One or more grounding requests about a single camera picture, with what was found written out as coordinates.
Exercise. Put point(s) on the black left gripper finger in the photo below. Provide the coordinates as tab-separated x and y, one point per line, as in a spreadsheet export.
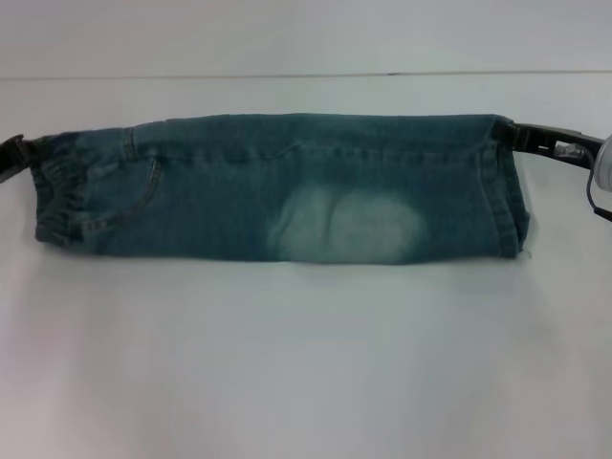
14	143
12	167

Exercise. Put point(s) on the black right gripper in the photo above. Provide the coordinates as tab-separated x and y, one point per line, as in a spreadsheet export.
581	146

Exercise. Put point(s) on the blue denim shorts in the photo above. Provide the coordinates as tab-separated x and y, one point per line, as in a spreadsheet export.
287	210

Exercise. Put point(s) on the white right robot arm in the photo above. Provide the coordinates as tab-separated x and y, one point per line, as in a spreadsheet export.
603	165

